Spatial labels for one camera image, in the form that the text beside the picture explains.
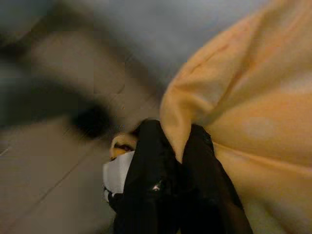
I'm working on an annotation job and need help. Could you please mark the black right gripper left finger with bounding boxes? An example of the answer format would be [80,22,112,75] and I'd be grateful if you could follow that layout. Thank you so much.
[114,119,183,234]

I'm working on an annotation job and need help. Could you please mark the yellow cartoon egg blanket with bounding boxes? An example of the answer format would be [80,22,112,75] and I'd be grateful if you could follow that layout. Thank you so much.
[102,0,312,234]

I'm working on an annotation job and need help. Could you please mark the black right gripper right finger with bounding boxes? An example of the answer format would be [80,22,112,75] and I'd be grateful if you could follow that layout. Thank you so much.
[181,124,254,234]

